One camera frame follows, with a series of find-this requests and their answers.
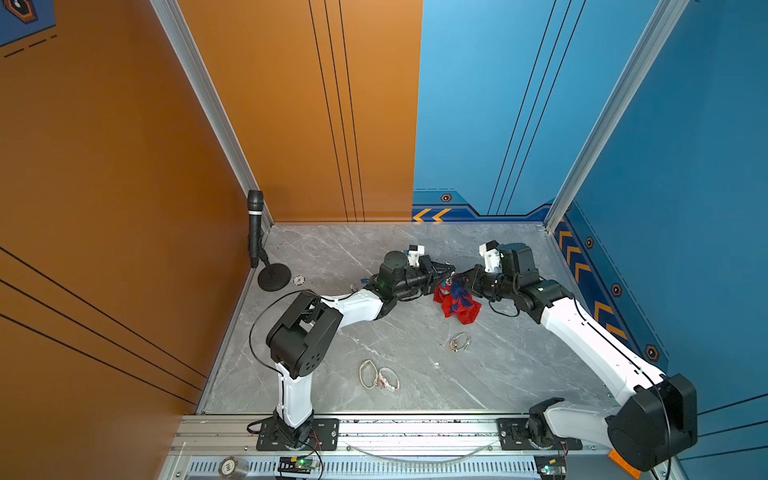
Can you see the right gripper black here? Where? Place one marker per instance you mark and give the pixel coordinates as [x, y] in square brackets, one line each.
[475, 281]

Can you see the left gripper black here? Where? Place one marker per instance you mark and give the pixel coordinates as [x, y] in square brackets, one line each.
[429, 271]

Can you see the red and blue cloth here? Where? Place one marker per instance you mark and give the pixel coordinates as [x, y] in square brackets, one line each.
[457, 301]

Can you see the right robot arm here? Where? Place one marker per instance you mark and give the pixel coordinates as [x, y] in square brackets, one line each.
[655, 417]

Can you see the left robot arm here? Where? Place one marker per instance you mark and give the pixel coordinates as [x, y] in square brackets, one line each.
[301, 338]

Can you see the pink white watch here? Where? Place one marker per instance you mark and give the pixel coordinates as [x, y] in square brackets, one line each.
[388, 379]

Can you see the beige band watch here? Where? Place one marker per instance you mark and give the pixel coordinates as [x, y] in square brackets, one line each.
[368, 374]

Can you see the black microphone on stand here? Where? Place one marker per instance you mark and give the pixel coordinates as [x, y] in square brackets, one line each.
[274, 276]

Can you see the green circuit board right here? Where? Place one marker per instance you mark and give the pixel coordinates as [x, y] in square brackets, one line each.
[551, 467]

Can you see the green circuit board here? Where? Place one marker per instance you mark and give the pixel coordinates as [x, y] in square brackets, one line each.
[551, 467]
[297, 467]

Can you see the orange toy brick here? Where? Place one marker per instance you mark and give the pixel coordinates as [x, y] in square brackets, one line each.
[624, 465]

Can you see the green circuit board left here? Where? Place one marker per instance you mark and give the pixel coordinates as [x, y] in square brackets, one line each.
[297, 467]

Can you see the silver tape roll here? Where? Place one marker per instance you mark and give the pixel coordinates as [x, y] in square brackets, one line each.
[234, 468]

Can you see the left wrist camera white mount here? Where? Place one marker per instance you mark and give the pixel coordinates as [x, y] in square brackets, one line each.
[414, 254]

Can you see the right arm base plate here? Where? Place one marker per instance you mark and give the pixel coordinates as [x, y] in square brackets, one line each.
[514, 435]

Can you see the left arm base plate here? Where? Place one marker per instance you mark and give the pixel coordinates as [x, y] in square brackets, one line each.
[320, 434]

